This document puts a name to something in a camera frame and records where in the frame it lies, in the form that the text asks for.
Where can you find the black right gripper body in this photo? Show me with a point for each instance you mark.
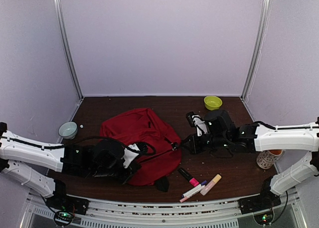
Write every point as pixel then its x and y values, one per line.
pixel 198 148

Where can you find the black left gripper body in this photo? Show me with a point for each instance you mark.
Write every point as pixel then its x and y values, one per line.
pixel 102 171

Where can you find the black pink highlighter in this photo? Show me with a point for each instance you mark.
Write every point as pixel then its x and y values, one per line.
pixel 188 177

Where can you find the pastel yellow pink highlighter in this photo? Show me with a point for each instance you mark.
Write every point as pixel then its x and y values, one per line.
pixel 211 184

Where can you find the red student backpack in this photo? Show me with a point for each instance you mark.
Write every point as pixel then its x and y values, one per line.
pixel 143 125

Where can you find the purple capped white marker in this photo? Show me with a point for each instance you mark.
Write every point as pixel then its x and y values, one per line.
pixel 194 189

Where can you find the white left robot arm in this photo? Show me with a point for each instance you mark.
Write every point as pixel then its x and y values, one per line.
pixel 17 153

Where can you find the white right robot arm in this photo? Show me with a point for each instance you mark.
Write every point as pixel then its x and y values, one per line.
pixel 216 130

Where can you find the pink capped white marker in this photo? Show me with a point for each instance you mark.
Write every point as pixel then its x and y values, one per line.
pixel 192 194

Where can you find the yellow green plastic bowl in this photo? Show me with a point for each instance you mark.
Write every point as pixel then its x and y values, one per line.
pixel 212 102

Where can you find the pale celadon ceramic bowl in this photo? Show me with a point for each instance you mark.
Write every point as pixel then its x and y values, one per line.
pixel 68 130

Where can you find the patterned mug orange inside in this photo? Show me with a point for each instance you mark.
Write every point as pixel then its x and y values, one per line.
pixel 266 159

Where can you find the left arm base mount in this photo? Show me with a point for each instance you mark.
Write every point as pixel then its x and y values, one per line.
pixel 61 201

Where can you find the aluminium front rail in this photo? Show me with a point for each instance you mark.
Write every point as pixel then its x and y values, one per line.
pixel 223 213

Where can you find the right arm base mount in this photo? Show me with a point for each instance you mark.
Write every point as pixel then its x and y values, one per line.
pixel 266 200

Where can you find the right aluminium corner post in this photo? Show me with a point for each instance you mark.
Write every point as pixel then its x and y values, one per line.
pixel 261 32

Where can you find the aluminium corner post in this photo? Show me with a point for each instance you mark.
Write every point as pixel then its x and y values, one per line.
pixel 261 32
pixel 66 48

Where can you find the left aluminium corner post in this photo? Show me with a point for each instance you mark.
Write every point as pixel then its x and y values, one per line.
pixel 66 48

